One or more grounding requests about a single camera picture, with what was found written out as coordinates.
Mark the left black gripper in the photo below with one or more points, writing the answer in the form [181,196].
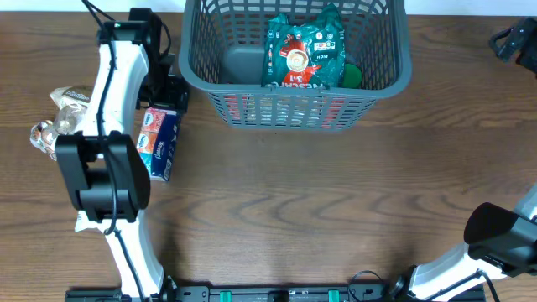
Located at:
[165,96]

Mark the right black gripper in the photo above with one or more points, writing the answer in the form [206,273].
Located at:
[517,39]

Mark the Kleenex tissue multipack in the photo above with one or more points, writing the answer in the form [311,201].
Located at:
[157,141]

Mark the Pantree cookie pouch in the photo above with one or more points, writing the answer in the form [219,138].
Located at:
[73,102]

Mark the orange spaghetti pasta packet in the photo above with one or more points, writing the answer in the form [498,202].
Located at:
[286,112]

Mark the green Nescafe coffee bag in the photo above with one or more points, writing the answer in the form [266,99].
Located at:
[306,56]

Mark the small white-green sachet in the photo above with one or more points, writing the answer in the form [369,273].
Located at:
[83,222]

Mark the small green packet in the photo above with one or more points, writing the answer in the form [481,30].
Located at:
[352,77]

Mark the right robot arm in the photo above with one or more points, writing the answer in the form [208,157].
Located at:
[497,244]

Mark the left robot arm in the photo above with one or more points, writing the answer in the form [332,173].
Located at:
[105,177]

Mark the grey plastic mesh basket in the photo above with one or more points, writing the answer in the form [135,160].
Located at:
[222,49]

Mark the black aluminium rail base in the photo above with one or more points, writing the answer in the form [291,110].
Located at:
[367,290]

